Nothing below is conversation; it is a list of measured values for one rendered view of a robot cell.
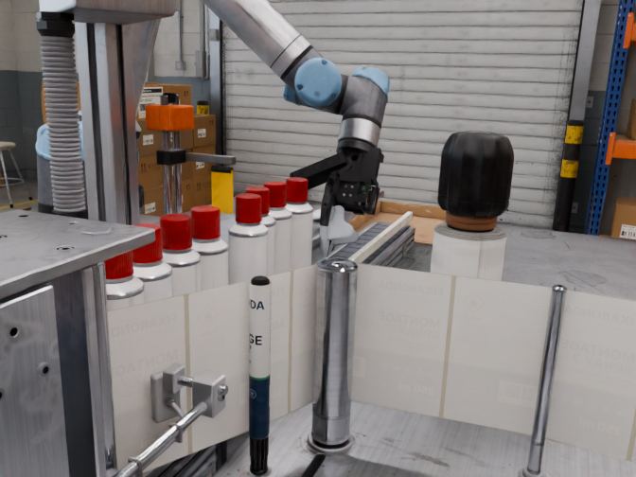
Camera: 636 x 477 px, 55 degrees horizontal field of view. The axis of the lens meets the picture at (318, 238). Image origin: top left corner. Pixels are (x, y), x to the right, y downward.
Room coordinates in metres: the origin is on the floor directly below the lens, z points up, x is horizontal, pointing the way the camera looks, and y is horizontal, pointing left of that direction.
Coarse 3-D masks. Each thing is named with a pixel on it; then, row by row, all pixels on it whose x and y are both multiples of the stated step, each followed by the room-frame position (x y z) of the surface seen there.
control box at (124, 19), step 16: (48, 0) 0.66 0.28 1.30; (64, 0) 0.59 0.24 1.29; (80, 0) 0.57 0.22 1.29; (96, 0) 0.58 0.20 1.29; (112, 0) 0.58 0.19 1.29; (128, 0) 0.59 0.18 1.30; (144, 0) 0.60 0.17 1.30; (160, 0) 0.61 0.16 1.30; (176, 0) 0.62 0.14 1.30; (80, 16) 0.65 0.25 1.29; (96, 16) 0.64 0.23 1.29; (112, 16) 0.63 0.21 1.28; (128, 16) 0.63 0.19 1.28; (144, 16) 0.62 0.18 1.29; (160, 16) 0.62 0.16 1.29
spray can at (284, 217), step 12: (276, 192) 0.84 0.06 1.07; (276, 204) 0.84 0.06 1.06; (276, 216) 0.83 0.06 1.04; (288, 216) 0.84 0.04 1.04; (276, 228) 0.83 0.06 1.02; (288, 228) 0.84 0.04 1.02; (276, 240) 0.83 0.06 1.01; (288, 240) 0.84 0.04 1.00; (276, 252) 0.83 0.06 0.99; (288, 252) 0.84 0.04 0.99; (276, 264) 0.83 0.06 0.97; (288, 264) 0.85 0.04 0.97
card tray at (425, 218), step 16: (384, 208) 1.84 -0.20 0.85; (400, 208) 1.82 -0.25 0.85; (416, 208) 1.80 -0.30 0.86; (432, 208) 1.78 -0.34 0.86; (352, 224) 1.59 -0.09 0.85; (368, 224) 1.67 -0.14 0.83; (416, 224) 1.69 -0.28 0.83; (432, 224) 1.69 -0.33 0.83; (416, 240) 1.51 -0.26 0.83; (432, 240) 1.51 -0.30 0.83
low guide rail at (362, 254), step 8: (408, 216) 1.44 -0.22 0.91; (392, 224) 1.34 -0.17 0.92; (400, 224) 1.38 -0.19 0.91; (384, 232) 1.27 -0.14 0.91; (392, 232) 1.31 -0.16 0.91; (376, 240) 1.19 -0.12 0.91; (384, 240) 1.25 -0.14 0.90; (368, 248) 1.14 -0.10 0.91; (376, 248) 1.19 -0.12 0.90; (352, 256) 1.07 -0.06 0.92; (360, 256) 1.09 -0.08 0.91
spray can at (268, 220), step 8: (248, 192) 0.80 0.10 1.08; (256, 192) 0.79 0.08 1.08; (264, 192) 0.80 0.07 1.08; (264, 200) 0.80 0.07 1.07; (264, 208) 0.80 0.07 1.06; (264, 216) 0.80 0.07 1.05; (264, 224) 0.79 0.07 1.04; (272, 224) 0.80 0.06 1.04; (272, 232) 0.80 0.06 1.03; (272, 240) 0.80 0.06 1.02; (272, 248) 0.80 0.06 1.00; (272, 256) 0.80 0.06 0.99; (272, 264) 0.80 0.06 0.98; (272, 272) 0.80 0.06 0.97
